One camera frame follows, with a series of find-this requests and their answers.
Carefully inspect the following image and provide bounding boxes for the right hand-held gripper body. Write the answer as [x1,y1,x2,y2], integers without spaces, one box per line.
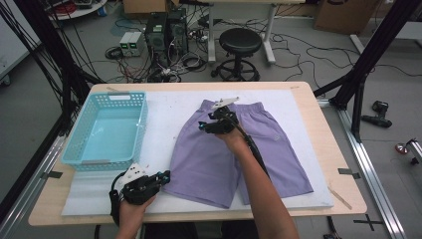
[210,97,240,134]

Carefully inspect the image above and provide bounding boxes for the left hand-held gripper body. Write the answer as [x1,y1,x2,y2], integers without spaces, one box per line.
[117,162,163,205]

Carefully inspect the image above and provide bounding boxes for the purple shorts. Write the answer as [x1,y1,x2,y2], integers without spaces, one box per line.
[162,99,315,209]

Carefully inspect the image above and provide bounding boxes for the light blue plastic basket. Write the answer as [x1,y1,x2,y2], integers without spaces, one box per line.
[60,91,149,172]

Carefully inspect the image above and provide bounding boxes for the person's right hand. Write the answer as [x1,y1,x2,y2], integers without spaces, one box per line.
[215,127,250,155]

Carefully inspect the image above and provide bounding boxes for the person's left hand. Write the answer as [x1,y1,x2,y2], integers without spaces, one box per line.
[117,195,157,230]

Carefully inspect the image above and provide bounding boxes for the white foam mat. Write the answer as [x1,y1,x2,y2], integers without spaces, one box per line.
[61,89,334,217]

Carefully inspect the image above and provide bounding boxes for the person's dark pants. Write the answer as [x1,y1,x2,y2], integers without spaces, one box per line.
[143,220,260,239]

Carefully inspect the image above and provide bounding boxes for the black round stool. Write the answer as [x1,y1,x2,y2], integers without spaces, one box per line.
[210,27,263,83]

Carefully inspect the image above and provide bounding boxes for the grey tape piece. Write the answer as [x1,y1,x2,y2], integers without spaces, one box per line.
[41,170,64,180]
[337,167,361,180]

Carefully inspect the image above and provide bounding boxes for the black computer tower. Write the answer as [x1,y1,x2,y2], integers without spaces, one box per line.
[166,8,189,57]
[144,12,169,56]

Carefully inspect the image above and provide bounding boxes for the white bench power supply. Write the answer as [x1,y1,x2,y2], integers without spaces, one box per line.
[118,31,134,57]
[128,31,147,58]

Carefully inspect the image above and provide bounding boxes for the small cardboard box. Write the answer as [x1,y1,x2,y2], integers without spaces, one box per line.
[122,0,180,16]

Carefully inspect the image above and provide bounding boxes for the tan tape strip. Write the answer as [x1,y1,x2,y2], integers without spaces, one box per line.
[327,187,353,211]

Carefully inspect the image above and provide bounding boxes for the large cardboard box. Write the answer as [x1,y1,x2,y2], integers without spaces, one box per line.
[313,0,382,36]

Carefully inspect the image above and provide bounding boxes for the round white table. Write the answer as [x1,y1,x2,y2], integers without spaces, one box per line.
[46,0,108,21]

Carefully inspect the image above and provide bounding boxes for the red caster wheel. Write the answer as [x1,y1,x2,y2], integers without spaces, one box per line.
[394,142,411,155]

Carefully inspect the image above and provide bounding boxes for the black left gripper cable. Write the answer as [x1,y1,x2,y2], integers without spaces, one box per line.
[108,170,129,227]

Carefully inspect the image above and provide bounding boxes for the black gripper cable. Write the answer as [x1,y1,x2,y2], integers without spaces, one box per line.
[228,114,270,177]
[108,170,129,227]

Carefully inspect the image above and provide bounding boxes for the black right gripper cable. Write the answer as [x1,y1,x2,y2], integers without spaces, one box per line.
[228,114,270,177]

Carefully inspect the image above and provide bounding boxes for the tangle of floor cables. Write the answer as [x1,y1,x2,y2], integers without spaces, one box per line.
[112,49,208,84]

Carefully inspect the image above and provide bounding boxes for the white desk frame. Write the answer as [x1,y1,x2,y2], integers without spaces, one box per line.
[195,0,307,66]

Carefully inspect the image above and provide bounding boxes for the aluminium floor rail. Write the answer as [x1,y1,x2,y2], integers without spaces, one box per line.
[316,99,407,239]
[0,133,68,239]

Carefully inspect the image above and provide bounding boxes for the coiled black cable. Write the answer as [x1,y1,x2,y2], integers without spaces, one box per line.
[105,45,125,62]

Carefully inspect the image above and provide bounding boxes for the black cordless drill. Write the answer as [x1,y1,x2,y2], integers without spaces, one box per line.
[360,100,393,128]

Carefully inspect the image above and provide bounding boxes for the black metal frame post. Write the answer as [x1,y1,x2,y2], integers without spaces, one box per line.
[313,0,422,143]
[0,0,105,222]

